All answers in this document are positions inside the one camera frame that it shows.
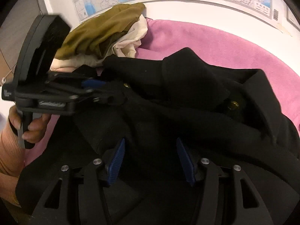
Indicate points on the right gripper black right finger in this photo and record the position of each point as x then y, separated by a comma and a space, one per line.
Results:
222, 195

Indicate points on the black coat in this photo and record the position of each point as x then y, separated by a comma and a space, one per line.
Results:
230, 116

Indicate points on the cream white garment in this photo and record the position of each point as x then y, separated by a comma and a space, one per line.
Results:
123, 47

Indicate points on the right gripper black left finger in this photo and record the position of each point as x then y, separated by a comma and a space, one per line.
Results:
78, 197

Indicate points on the pink bed sheet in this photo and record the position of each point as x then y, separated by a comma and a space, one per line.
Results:
219, 48

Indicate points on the white wall socket panel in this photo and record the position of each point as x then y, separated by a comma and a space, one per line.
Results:
292, 19

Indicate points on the mustard yellow garment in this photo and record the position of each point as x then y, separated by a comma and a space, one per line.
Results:
96, 35

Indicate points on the left hand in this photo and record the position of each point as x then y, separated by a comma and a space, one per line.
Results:
36, 129

